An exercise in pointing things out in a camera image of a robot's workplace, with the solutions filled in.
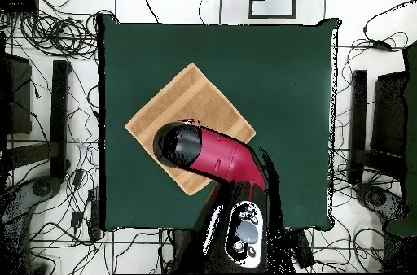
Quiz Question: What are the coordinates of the tan terry towel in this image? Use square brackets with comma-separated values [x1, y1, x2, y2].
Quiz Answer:
[124, 62, 257, 197]

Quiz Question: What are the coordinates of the green cloth piece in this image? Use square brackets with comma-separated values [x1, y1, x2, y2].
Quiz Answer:
[385, 41, 417, 238]

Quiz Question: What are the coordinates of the black flat box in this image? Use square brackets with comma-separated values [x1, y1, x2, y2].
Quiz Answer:
[0, 0, 40, 13]

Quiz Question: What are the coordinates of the black metal stand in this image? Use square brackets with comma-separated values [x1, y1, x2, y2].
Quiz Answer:
[4, 59, 72, 180]
[347, 69, 406, 186]

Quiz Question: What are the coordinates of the dark green table cloth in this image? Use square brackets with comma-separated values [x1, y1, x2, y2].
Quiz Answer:
[96, 13, 341, 232]

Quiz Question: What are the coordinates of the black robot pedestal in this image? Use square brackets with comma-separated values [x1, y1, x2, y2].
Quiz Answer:
[159, 228, 209, 274]

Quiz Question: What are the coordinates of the black oblong box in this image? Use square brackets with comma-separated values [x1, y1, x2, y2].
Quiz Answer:
[286, 228, 316, 270]

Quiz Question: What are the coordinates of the black panel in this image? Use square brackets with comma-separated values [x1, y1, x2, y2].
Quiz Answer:
[370, 71, 410, 159]
[0, 52, 33, 136]

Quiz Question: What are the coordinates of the coil of black cables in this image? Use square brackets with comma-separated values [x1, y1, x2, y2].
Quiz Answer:
[19, 11, 99, 59]

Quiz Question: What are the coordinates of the black power strip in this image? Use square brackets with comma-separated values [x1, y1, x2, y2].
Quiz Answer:
[88, 186, 102, 242]

